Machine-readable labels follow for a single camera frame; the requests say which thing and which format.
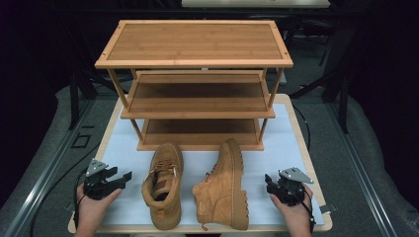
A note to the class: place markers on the black metal stand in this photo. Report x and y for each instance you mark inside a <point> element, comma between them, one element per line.
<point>74,98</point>
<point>342,98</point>

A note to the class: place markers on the white table mat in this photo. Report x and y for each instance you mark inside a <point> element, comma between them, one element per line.
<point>204,164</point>

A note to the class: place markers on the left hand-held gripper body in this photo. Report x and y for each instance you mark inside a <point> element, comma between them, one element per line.
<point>97,184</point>

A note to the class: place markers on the person's right hand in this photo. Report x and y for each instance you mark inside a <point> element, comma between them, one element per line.
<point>296,214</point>

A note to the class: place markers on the aluminium floor rail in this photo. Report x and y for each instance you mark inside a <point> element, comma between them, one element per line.
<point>42,184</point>
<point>359,171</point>

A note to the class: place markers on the person's left hand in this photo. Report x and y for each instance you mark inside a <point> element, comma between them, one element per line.
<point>92,210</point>

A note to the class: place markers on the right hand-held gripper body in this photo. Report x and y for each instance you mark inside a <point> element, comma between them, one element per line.
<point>291,191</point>

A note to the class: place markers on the wooden three-tier shoe rack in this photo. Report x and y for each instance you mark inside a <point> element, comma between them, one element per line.
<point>197,42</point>

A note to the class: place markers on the tan suede lace-up boot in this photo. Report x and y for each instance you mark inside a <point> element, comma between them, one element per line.
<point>168,156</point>
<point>220,184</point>

